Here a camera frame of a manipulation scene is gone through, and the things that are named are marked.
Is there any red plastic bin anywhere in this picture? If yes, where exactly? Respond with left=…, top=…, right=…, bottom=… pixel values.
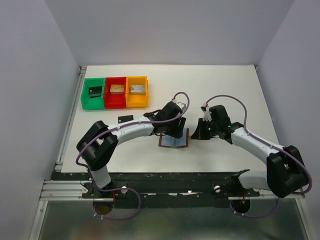
left=103, top=76, right=127, bottom=109

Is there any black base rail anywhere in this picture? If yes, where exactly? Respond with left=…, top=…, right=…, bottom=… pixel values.
left=82, top=172, right=262, bottom=209

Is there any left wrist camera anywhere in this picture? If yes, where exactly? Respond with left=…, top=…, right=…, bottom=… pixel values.
left=171, top=99, right=187, bottom=111

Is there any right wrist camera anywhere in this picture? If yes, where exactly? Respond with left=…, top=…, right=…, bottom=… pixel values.
left=200, top=103, right=212, bottom=122

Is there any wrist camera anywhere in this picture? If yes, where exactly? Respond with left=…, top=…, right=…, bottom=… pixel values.
left=200, top=103, right=212, bottom=122
left=171, top=99, right=187, bottom=111

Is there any black card in green bin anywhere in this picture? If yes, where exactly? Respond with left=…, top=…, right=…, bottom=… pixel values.
left=88, top=86, right=103, bottom=98

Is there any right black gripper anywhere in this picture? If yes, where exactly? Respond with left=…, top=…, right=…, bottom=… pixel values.
left=191, top=117, right=220, bottom=140

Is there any gold card in red bin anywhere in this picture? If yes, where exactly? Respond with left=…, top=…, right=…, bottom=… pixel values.
left=109, top=84, right=124, bottom=94

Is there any black VIP card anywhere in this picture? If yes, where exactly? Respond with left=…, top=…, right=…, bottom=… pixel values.
left=117, top=115, right=134, bottom=124

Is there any green plastic bin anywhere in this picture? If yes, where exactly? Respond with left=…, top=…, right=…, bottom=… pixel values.
left=80, top=77, right=105, bottom=110

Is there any yellow plastic bin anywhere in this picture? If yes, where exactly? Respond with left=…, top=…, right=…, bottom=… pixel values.
left=125, top=76, right=149, bottom=108

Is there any brown leather card holder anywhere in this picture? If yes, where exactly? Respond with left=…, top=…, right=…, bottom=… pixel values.
left=158, top=128, right=190, bottom=149

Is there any silver card in yellow bin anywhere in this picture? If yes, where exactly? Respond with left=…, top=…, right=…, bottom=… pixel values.
left=130, top=84, right=146, bottom=95

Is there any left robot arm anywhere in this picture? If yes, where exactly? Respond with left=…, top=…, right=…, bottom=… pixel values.
left=76, top=100, right=187, bottom=198

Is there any aluminium frame rail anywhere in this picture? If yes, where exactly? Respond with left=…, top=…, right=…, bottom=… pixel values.
left=27, top=65, right=88, bottom=240

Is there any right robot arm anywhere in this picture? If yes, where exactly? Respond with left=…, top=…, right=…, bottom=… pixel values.
left=191, top=104, right=310, bottom=198

